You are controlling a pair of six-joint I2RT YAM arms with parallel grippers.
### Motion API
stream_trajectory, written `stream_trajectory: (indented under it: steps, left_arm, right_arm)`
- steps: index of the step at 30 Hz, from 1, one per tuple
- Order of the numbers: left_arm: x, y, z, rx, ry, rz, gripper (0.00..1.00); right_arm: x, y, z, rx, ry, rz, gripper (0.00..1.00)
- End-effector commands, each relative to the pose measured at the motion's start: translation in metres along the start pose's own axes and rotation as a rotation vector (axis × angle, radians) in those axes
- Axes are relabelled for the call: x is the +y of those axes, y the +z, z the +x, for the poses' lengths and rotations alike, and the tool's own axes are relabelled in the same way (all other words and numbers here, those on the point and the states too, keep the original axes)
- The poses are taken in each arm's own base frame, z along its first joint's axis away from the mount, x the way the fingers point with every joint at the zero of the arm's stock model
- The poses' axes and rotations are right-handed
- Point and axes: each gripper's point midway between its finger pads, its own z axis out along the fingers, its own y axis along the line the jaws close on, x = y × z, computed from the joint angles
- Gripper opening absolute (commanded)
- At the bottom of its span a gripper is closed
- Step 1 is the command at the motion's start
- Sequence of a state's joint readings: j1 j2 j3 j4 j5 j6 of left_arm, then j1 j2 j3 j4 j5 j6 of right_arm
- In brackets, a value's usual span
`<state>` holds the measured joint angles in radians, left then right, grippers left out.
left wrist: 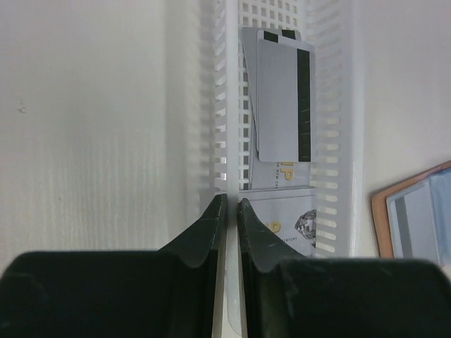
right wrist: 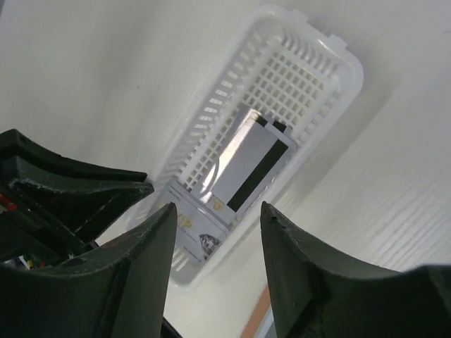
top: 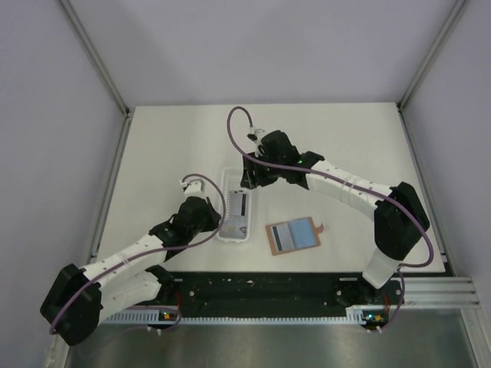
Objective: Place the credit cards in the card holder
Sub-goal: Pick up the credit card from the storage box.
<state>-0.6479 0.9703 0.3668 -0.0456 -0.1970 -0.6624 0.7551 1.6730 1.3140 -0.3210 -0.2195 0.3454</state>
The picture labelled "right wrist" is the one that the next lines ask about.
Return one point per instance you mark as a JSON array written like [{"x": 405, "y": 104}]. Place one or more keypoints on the silver VIP card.
[{"x": 199, "y": 232}]

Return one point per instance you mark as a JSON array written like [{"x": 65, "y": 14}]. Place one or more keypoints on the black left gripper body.
[{"x": 20, "y": 235}]

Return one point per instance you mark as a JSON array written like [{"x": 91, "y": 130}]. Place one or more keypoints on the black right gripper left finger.
[{"x": 115, "y": 290}]

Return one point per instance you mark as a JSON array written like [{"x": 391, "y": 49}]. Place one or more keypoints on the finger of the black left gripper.
[
  {"x": 77, "y": 204},
  {"x": 14, "y": 143}
]

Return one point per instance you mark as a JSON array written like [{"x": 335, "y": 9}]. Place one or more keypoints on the white plastic basket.
[{"x": 288, "y": 71}]

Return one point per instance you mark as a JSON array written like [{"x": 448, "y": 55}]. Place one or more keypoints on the tan leather card holder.
[{"x": 261, "y": 322}]

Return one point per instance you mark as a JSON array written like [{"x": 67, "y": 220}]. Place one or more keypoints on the grey card in basket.
[{"x": 252, "y": 157}]

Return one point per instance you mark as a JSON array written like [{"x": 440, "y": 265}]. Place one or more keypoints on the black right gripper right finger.
[{"x": 317, "y": 290}]

